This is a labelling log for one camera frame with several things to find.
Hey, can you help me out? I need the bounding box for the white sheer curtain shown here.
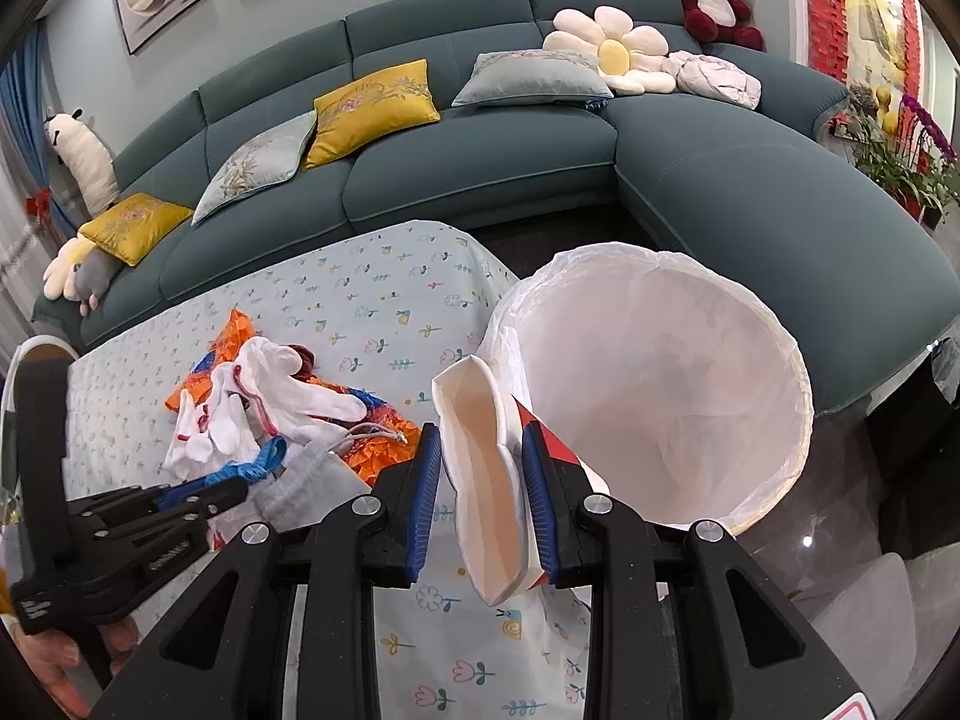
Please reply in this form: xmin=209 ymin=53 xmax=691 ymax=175
xmin=0 ymin=187 xmax=53 ymax=361

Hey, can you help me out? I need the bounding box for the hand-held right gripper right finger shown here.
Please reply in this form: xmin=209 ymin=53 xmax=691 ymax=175
xmin=517 ymin=424 xmax=878 ymax=720

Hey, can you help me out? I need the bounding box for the yellow embroidered pillow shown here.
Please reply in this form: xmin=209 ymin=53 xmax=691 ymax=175
xmin=304 ymin=58 xmax=442 ymax=170
xmin=79 ymin=193 xmax=194 ymax=267

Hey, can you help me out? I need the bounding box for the white and red paper carton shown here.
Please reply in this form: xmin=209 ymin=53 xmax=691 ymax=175
xmin=433 ymin=355 xmax=601 ymax=607

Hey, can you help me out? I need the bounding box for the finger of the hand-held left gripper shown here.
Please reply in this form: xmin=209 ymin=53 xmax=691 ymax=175
xmin=82 ymin=514 xmax=215 ymax=586
xmin=71 ymin=476 xmax=250 ymax=533

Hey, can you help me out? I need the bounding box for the teal corner sofa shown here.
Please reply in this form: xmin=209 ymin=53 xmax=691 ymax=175
xmin=30 ymin=0 xmax=960 ymax=417

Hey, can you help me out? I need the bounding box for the blue cord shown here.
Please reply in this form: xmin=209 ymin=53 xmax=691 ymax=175
xmin=202 ymin=435 xmax=290 ymax=500

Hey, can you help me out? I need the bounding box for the potted orchid plant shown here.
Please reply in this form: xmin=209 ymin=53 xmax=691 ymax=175
xmin=847 ymin=86 xmax=960 ymax=230

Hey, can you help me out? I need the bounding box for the grey drawstring pouch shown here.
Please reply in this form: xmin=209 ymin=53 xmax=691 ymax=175
xmin=255 ymin=442 xmax=376 ymax=533

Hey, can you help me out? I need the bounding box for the white lined waste bin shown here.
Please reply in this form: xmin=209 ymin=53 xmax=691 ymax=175
xmin=476 ymin=241 xmax=816 ymax=537

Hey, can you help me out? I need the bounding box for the white flower cushion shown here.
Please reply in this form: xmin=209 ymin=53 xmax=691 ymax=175
xmin=541 ymin=5 xmax=680 ymax=96

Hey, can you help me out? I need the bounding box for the orange wrapper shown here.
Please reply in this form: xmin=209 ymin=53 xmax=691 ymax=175
xmin=319 ymin=382 xmax=421 ymax=488

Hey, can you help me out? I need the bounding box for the red wall decoration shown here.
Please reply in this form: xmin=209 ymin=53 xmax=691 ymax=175
xmin=795 ymin=0 xmax=923 ymax=83

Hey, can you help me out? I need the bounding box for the white round side table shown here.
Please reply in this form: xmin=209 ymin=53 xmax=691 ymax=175
xmin=0 ymin=335 xmax=80 ymax=421

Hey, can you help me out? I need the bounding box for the dark low cabinet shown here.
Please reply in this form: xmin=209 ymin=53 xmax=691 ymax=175
xmin=862 ymin=337 xmax=960 ymax=511

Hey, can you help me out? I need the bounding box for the person's left hand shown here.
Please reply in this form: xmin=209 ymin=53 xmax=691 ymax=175
xmin=0 ymin=611 xmax=143 ymax=720

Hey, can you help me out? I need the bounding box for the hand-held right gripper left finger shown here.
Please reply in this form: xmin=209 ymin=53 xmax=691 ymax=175
xmin=90 ymin=424 xmax=443 ymax=720

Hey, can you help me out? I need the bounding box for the long white plush toy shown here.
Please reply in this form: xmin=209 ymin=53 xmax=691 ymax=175
xmin=43 ymin=109 xmax=121 ymax=215

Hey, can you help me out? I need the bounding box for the grey embroidered pillow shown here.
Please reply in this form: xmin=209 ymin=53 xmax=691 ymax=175
xmin=191 ymin=110 xmax=318 ymax=227
xmin=451 ymin=49 xmax=616 ymax=110

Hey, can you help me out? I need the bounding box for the blue curtain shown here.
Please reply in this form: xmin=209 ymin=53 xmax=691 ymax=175
xmin=0 ymin=19 xmax=61 ymax=241

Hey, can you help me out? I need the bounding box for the pink quilted pillow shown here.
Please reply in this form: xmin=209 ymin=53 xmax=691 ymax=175
xmin=664 ymin=50 xmax=762 ymax=110

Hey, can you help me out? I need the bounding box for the white and grey plush toy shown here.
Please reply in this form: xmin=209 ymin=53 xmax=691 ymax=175
xmin=41 ymin=236 xmax=117 ymax=316

